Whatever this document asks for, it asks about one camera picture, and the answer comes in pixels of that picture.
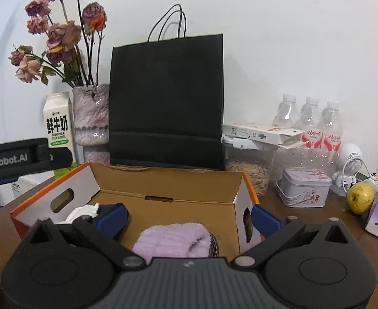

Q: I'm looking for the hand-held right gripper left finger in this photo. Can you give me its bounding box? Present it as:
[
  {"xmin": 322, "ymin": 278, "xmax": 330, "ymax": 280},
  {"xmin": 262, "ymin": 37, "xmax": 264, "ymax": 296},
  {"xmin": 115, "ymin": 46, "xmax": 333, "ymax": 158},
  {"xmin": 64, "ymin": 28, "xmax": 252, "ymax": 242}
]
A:
[{"xmin": 22, "ymin": 203, "xmax": 146, "ymax": 269}]

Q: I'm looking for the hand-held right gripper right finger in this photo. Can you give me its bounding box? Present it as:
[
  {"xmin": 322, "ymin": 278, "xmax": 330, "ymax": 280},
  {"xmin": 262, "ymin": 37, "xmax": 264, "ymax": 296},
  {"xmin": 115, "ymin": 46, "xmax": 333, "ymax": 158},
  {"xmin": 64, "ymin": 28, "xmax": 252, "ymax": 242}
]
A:
[{"xmin": 234, "ymin": 204, "xmax": 354, "ymax": 271}]

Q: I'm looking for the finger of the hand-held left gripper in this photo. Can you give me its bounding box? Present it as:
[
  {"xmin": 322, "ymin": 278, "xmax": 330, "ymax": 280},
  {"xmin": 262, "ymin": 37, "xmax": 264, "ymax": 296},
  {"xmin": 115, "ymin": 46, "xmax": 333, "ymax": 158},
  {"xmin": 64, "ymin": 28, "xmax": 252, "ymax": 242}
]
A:
[{"xmin": 36, "ymin": 146, "xmax": 74, "ymax": 170}]

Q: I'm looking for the white tissue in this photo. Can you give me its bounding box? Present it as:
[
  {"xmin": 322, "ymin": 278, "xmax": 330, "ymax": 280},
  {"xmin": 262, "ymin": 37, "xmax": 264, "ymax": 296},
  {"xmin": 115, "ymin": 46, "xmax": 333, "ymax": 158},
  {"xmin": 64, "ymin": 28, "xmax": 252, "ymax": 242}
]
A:
[{"xmin": 54, "ymin": 203, "xmax": 100, "ymax": 225}]

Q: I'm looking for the purple fuzzy cloth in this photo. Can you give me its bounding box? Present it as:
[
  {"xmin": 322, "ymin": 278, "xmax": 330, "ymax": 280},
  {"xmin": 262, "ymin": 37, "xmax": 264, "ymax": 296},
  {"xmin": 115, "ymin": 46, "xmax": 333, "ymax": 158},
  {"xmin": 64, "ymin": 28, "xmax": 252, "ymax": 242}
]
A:
[{"xmin": 132, "ymin": 222, "xmax": 213, "ymax": 263}]

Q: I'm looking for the orange-edged cardboard box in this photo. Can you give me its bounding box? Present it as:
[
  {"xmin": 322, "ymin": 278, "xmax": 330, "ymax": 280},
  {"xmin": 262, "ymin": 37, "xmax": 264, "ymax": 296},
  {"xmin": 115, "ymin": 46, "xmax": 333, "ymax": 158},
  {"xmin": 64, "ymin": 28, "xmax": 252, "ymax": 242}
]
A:
[{"xmin": 10, "ymin": 162, "xmax": 261, "ymax": 258}]

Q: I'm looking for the white flat object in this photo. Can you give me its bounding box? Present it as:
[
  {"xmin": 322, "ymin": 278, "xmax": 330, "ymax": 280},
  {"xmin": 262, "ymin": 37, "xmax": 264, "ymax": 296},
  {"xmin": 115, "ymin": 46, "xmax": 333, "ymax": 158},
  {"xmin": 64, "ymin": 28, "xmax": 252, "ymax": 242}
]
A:
[{"xmin": 10, "ymin": 176, "xmax": 43, "ymax": 198}]

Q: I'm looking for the white green milk carton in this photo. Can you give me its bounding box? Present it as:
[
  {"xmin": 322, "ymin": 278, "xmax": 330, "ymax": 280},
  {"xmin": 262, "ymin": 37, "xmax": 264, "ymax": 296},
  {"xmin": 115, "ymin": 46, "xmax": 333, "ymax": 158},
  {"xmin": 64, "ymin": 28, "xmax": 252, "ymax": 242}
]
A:
[{"xmin": 43, "ymin": 92, "xmax": 78, "ymax": 179}]

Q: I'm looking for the clear container of seeds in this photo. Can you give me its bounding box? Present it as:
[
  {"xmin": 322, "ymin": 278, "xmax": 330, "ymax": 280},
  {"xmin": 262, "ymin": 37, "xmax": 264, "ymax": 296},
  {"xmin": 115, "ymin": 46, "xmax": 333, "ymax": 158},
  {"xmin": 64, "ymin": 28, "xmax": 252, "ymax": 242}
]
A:
[{"xmin": 222, "ymin": 137, "xmax": 278, "ymax": 198}]

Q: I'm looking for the floral tin box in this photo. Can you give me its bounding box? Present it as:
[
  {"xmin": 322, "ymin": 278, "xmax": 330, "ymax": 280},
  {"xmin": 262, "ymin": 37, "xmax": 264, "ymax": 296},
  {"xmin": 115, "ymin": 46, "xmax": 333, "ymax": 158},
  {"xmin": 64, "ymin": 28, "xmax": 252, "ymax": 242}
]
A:
[{"xmin": 277, "ymin": 167, "xmax": 333, "ymax": 208}]

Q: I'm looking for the flat white carton box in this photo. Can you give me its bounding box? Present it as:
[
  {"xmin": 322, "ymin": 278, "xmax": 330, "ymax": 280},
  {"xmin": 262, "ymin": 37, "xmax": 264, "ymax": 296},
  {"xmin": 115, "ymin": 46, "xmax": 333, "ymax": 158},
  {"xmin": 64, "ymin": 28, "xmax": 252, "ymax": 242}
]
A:
[{"xmin": 223, "ymin": 122, "xmax": 308, "ymax": 150}]

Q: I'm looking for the yellow-green pear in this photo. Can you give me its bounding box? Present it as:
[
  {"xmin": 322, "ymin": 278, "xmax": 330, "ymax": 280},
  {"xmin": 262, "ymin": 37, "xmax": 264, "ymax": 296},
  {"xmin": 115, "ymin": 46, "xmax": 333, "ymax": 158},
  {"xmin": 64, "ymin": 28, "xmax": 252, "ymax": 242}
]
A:
[{"xmin": 347, "ymin": 182, "xmax": 376, "ymax": 215}]

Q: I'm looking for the clear water bottle red label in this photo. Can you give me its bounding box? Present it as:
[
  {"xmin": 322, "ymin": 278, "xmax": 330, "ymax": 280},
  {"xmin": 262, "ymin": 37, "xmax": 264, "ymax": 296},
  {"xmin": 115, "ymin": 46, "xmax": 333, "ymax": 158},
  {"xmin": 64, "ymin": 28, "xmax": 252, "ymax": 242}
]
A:
[
  {"xmin": 272, "ymin": 93, "xmax": 300, "ymax": 127},
  {"xmin": 295, "ymin": 97, "xmax": 323, "ymax": 150},
  {"xmin": 321, "ymin": 101, "xmax": 343, "ymax": 168}
]

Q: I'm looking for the white round desk device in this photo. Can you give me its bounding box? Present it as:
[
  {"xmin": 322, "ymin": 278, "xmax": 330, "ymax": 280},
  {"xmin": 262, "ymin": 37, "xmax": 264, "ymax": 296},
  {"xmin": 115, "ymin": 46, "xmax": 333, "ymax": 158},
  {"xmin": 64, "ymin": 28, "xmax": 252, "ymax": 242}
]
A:
[{"xmin": 332, "ymin": 143, "xmax": 363, "ymax": 197}]

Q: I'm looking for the black paper bag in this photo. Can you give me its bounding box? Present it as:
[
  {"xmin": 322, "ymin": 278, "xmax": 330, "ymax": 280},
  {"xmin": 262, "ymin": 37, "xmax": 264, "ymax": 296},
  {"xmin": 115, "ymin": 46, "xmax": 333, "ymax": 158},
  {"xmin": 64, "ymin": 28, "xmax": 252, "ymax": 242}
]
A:
[{"xmin": 108, "ymin": 4, "xmax": 224, "ymax": 171}]

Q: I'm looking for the dried rose bouquet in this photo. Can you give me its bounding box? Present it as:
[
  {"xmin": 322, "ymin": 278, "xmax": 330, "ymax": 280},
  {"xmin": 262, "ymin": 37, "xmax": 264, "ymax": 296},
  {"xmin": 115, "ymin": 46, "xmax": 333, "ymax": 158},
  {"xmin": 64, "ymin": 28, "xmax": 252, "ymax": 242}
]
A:
[{"xmin": 9, "ymin": 0, "xmax": 107, "ymax": 87}]

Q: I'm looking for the grey coiled cable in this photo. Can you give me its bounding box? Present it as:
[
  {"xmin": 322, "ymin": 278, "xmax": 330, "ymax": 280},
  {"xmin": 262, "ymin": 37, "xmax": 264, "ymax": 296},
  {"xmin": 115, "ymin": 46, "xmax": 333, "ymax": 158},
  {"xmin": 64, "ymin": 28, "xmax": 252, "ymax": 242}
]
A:
[{"xmin": 208, "ymin": 232, "xmax": 221, "ymax": 258}]

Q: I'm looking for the white cable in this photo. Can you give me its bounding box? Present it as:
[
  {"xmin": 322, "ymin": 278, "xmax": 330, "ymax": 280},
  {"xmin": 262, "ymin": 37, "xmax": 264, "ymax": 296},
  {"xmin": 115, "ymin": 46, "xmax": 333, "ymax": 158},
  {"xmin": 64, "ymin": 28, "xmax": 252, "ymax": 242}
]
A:
[{"xmin": 342, "ymin": 156, "xmax": 378, "ymax": 189}]

